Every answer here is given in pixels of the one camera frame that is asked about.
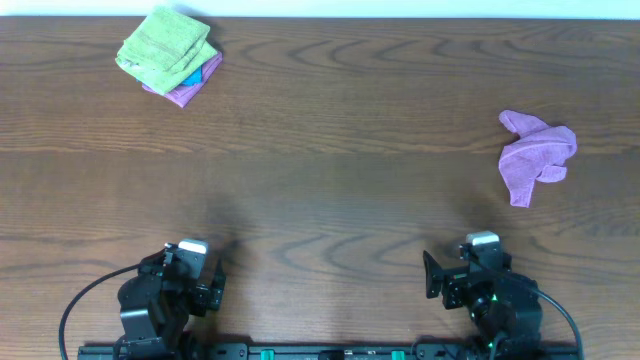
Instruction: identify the blue folded cloth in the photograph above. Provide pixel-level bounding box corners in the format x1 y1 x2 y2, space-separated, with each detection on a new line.
181 67 202 86

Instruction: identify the purple folded cloth in stack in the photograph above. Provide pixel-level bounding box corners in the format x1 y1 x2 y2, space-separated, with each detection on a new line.
164 53 223 108

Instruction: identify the purple microfiber cloth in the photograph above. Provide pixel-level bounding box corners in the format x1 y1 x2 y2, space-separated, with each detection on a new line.
498 110 577 208

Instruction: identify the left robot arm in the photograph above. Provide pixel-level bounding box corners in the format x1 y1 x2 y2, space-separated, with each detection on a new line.
113 248 226 360

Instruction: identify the green folded cloth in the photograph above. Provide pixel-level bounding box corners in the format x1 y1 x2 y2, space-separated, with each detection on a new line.
115 6 218 95

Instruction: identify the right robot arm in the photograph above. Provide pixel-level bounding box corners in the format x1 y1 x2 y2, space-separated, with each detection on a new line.
423 246 542 359

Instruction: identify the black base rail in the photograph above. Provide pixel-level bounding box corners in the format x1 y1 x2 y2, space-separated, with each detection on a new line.
78 342 579 360

